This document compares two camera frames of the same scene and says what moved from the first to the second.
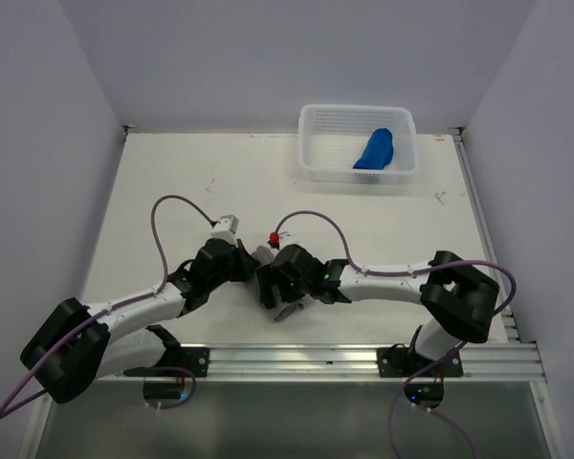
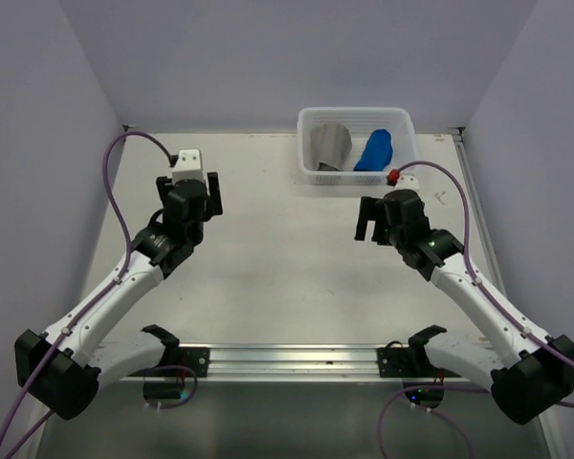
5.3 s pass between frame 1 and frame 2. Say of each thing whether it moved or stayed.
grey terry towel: moved
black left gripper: moved
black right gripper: moved
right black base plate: stayed
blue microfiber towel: stayed
